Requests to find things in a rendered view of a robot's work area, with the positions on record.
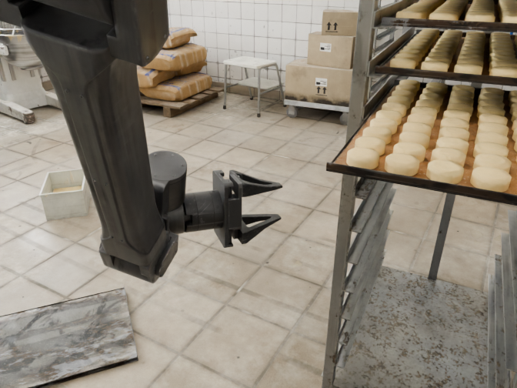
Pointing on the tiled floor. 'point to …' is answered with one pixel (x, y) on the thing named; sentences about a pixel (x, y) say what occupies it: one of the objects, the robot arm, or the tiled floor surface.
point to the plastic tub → (65, 195)
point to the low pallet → (171, 108)
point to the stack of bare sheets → (65, 340)
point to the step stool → (254, 77)
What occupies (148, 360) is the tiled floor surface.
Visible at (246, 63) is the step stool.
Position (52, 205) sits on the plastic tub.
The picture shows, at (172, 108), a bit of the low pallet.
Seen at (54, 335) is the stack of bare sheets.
